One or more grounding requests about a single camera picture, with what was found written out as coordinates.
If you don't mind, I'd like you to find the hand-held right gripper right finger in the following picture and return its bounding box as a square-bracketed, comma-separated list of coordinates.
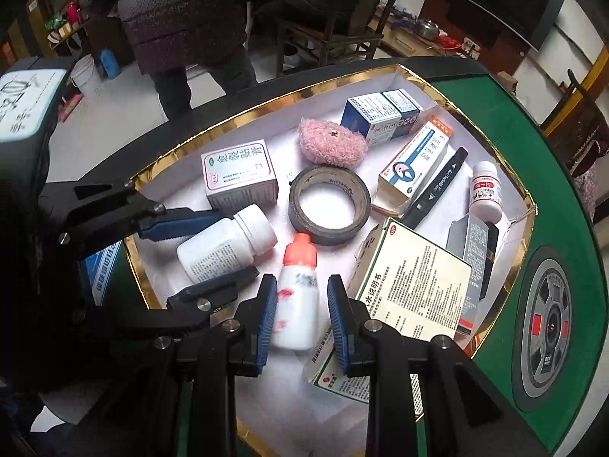
[327, 273, 524, 457]

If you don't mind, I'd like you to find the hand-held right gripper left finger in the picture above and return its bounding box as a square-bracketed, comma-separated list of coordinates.
[76, 273, 278, 457]

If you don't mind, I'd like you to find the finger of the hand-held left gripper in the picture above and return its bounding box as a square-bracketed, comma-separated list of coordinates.
[57, 178, 223, 248]
[83, 267, 260, 339]

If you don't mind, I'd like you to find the small bottle orange cap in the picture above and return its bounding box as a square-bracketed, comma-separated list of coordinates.
[269, 232, 319, 353]

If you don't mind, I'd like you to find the plain white pill bottle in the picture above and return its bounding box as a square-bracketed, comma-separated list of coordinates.
[177, 204, 278, 285]

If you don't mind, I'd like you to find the small grey box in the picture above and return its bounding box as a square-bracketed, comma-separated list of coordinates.
[201, 140, 281, 220]

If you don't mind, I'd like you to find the beige medicine box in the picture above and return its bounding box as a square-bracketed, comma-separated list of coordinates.
[304, 216, 473, 403]

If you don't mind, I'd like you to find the dark tape roll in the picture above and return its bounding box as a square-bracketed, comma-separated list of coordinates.
[288, 166, 372, 247]

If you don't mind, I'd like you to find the white tray gold rim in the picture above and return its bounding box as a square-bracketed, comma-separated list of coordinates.
[124, 63, 537, 457]

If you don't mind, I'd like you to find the grey carton box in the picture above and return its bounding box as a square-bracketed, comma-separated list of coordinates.
[446, 213, 488, 336]

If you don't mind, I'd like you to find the black makeup brush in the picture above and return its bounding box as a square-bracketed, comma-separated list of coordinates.
[480, 221, 500, 303]

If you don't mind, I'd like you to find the pink plush mirror charm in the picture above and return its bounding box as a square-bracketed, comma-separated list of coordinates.
[297, 117, 368, 168]

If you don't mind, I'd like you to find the black marker pink end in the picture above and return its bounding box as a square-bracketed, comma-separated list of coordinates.
[402, 147, 469, 230]

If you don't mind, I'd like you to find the white bottle red label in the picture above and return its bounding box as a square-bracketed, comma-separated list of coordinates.
[469, 161, 504, 224]

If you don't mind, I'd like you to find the white bucket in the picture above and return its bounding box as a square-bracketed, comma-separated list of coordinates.
[70, 54, 103, 98]

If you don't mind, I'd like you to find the blue plastic container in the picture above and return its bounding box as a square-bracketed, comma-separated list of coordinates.
[99, 48, 120, 79]

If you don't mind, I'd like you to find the orange and white ointment box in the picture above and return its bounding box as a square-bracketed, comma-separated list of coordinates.
[371, 115, 454, 215]

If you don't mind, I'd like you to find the blue and white medicine box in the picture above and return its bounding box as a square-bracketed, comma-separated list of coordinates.
[340, 88, 422, 146]

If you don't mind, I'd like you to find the dark wooden chair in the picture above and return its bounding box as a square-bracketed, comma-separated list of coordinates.
[540, 67, 609, 172]
[276, 0, 410, 70]

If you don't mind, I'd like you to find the pink floral cushion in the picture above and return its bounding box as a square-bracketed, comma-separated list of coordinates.
[573, 164, 601, 224]

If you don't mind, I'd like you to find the wooden television cabinet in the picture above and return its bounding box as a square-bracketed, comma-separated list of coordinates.
[371, 24, 477, 62]

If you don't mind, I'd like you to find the cardboard box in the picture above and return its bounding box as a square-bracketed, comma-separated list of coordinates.
[495, 70, 518, 95]

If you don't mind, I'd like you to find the metal kettle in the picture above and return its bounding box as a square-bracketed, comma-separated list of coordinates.
[415, 19, 441, 41]

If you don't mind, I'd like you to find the dark red cloth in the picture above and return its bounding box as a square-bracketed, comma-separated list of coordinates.
[547, 105, 609, 172]

